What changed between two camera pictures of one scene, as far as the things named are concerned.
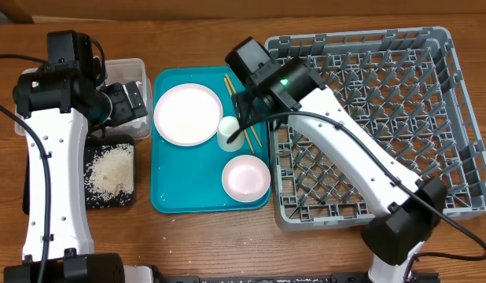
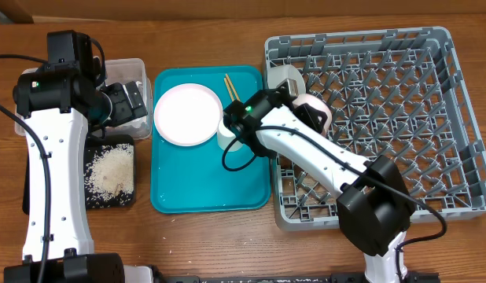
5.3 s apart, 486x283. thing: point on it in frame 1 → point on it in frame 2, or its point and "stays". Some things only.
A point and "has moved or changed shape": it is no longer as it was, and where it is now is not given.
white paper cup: [226, 127] stays
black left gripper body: [122, 109] stays
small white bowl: [246, 178] has moved or changed shape
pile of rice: [110, 174] stays
